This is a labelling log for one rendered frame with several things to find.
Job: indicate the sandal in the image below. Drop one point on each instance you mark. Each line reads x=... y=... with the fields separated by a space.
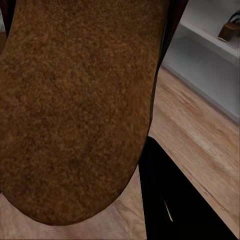
x=77 y=87
x=230 y=29

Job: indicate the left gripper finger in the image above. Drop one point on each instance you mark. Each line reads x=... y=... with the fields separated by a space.
x=173 y=208

